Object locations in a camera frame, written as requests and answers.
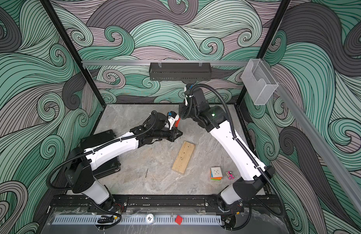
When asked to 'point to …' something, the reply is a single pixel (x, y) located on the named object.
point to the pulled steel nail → (146, 173)
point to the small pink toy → (229, 175)
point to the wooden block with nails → (183, 157)
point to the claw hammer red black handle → (176, 122)
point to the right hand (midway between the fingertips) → (180, 107)
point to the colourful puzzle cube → (215, 174)
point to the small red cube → (178, 220)
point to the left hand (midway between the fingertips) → (182, 132)
